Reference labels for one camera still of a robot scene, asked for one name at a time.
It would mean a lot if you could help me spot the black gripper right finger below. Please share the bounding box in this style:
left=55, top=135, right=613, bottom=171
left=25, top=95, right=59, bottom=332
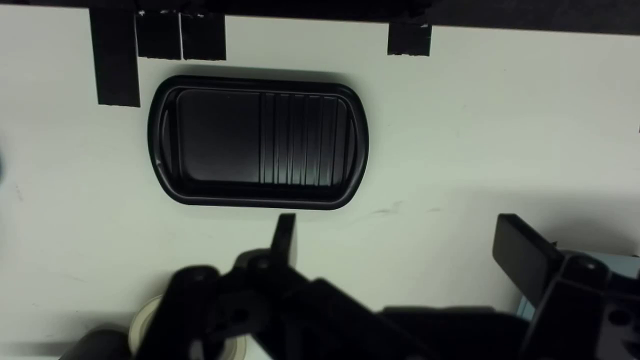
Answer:
left=492, top=214, right=640, bottom=360

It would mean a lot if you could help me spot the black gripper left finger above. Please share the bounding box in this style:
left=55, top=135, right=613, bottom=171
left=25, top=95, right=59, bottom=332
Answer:
left=136, top=214, right=427, bottom=360

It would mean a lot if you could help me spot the cream white bowl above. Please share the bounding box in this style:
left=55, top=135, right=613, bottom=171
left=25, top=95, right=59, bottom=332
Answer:
left=128, top=296, right=246, bottom=360

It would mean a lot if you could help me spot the black plastic tray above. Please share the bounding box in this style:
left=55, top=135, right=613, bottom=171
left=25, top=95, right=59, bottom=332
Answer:
left=145, top=77, right=370, bottom=211

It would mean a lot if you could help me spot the black tape square middle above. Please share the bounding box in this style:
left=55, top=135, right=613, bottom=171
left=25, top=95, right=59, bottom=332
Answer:
left=181, top=15, right=226, bottom=61

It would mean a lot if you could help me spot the black tape square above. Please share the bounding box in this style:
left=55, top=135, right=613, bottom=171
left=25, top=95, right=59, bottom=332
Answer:
left=181, top=15, right=226, bottom=61
left=136, top=10, right=180, bottom=61

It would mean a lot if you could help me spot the black tape square left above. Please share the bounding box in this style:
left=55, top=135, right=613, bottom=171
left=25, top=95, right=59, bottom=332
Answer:
left=136, top=10, right=180, bottom=61

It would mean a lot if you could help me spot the black tape piece right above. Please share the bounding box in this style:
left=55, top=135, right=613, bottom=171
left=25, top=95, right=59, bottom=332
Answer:
left=387, top=18, right=431, bottom=57

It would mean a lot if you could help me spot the long black tape strip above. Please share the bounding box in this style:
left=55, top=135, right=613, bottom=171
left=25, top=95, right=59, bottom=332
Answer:
left=90, top=0, right=140, bottom=107

